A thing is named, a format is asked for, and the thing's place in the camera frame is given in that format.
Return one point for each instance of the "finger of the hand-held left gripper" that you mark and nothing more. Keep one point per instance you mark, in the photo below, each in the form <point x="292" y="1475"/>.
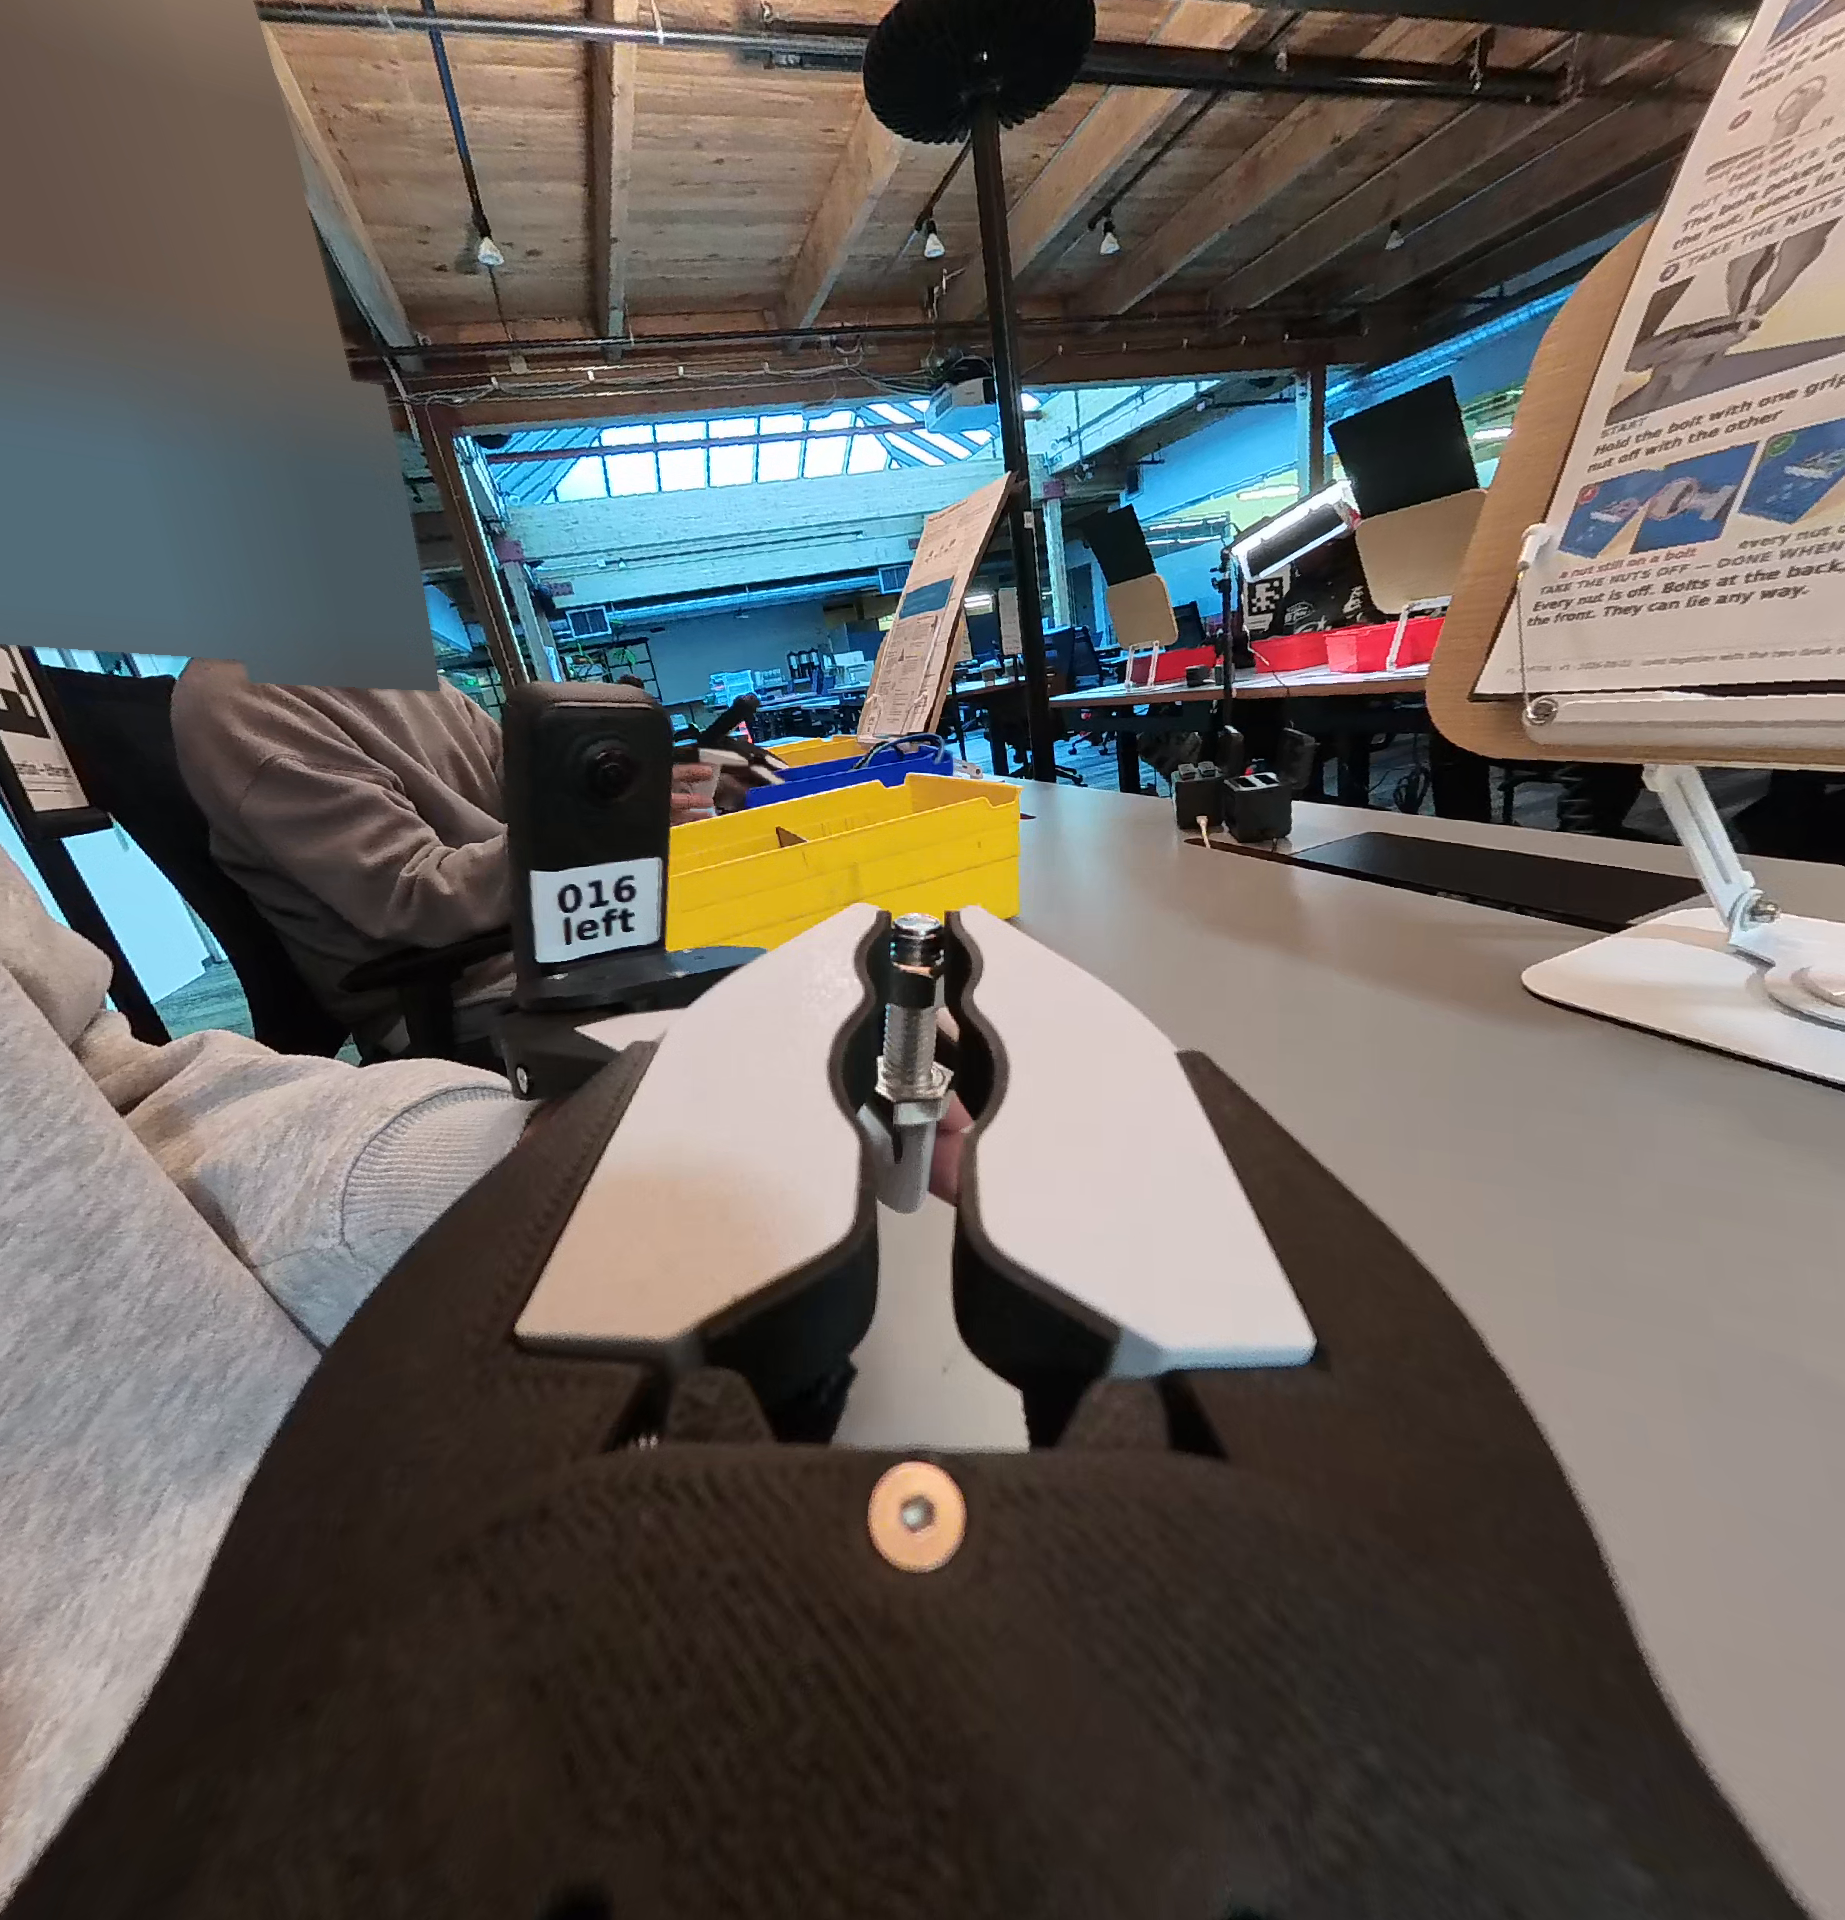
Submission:
<point x="907" y="1171"/>

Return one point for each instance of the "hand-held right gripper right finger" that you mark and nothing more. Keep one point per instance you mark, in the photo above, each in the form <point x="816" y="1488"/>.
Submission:
<point x="1131" y="1185"/>

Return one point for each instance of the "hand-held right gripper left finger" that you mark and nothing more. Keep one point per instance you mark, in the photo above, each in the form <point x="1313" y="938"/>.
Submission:
<point x="712" y="1171"/>

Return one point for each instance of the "steel bolt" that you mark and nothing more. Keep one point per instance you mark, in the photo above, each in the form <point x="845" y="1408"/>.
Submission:
<point x="909" y="1028"/>

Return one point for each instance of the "yellow plastic bin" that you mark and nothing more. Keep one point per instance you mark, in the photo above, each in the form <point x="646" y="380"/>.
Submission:
<point x="816" y="751"/>
<point x="831" y="886"/>

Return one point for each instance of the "person's left forearm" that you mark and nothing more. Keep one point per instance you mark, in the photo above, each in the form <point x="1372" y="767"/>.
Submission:
<point x="336" y="1185"/>

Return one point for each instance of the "grey desk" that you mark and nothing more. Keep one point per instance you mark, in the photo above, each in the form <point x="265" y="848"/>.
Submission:
<point x="1461" y="1200"/>

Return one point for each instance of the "wooden office desk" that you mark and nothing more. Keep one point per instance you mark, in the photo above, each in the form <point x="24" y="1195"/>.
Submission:
<point x="1161" y="693"/>

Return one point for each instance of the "blue plastic bin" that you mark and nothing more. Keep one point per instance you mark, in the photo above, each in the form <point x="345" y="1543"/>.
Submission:
<point x="862" y="773"/>

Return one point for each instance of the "brown document board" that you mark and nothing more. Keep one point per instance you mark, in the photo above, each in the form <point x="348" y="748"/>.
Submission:
<point x="937" y="601"/>

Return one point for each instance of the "black battery charger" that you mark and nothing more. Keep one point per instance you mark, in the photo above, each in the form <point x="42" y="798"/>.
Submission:
<point x="1201" y="795"/>
<point x="1260" y="807"/>

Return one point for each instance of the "black office chair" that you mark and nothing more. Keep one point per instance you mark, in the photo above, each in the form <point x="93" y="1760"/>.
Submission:
<point x="127" y="781"/>

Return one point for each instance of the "white ceiling projector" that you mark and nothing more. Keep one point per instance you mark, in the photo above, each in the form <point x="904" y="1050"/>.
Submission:
<point x="964" y="405"/>

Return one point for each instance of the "black and white marker sign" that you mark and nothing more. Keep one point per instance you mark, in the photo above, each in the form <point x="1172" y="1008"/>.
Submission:
<point x="15" y="720"/>

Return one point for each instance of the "red plastic bin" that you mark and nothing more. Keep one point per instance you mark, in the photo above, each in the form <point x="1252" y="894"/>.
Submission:
<point x="1342" y="648"/>

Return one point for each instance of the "person's light sweater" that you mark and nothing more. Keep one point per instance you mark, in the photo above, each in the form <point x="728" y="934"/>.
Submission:
<point x="81" y="1500"/>

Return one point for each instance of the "black flat panel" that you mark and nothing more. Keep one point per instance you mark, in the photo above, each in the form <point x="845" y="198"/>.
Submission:
<point x="1402" y="451"/>

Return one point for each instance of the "black pole with round disc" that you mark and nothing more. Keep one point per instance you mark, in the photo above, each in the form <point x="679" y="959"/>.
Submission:
<point x="981" y="45"/>

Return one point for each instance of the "printed instruction sheet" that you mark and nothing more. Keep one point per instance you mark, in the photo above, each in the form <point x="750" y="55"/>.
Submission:
<point x="1731" y="375"/>

